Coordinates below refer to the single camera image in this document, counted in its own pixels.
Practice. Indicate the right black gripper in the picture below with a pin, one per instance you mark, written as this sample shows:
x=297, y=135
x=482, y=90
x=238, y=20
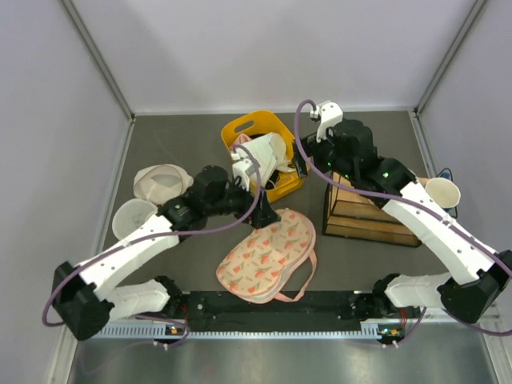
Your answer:
x=313, y=148

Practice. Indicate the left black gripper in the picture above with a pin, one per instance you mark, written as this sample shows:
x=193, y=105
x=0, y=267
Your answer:
x=262, y=214

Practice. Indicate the pale mint green bra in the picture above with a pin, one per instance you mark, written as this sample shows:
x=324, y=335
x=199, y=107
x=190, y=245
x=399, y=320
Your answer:
x=259, y=158

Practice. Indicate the floral mesh laundry bag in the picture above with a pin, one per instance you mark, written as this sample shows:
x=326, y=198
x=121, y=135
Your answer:
x=259, y=266

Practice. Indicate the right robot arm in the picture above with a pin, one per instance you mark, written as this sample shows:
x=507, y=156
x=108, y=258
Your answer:
x=476, y=274

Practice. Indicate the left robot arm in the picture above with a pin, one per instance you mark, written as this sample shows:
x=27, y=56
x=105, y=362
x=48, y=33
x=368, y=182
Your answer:
x=89, y=295

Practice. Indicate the black bra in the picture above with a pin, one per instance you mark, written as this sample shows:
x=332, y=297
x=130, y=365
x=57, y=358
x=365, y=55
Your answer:
x=276, y=176

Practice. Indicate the pink satin bra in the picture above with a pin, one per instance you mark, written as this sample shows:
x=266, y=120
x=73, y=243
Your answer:
x=241, y=139

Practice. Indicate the white mesh laundry bag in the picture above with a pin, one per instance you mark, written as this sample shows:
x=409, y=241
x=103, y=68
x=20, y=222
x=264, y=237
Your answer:
x=160, y=183

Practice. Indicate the yellow plastic basket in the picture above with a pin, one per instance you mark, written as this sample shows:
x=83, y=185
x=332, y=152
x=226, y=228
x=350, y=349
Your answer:
x=259, y=123

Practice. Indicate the white marble plate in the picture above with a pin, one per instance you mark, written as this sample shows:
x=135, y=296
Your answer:
x=130, y=216

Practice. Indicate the blue paper cup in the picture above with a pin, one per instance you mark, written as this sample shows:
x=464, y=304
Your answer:
x=442, y=189

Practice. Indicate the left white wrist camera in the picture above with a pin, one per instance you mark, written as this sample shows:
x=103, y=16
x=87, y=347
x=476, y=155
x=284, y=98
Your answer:
x=245, y=168

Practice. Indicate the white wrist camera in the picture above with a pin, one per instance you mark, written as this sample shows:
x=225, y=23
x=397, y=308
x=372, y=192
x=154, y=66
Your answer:
x=245, y=168
x=328, y=114

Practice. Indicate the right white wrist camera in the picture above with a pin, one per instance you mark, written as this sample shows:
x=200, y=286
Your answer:
x=328, y=114

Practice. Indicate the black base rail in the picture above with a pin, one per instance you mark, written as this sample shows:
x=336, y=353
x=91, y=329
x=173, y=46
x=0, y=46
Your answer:
x=212, y=311

